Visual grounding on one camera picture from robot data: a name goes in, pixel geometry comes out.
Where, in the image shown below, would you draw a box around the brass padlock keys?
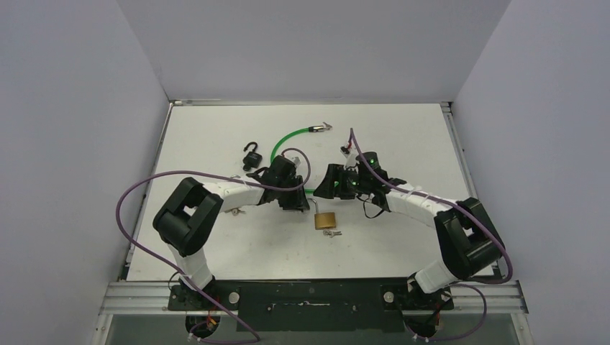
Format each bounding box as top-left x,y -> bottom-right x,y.
323,229 -> 342,238

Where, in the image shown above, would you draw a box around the black padlock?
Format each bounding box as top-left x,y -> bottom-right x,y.
242,142 -> 263,172

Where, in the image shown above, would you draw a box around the green cable lock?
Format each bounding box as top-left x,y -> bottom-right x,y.
269,121 -> 333,196

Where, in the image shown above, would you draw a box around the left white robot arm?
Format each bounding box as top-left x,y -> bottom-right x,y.
152,155 -> 309,310

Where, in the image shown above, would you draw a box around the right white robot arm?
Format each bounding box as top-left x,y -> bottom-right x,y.
313,151 -> 505,308

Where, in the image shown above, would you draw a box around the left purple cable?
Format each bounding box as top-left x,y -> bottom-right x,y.
115,147 -> 312,344

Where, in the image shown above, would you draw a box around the purple cable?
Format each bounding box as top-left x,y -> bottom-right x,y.
347,127 -> 514,285
115,147 -> 312,344

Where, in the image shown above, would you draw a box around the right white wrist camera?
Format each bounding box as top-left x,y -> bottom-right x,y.
340,139 -> 358,169

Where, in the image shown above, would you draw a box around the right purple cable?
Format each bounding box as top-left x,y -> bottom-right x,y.
347,127 -> 514,285

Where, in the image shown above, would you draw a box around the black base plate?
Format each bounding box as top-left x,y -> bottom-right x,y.
168,277 -> 454,333

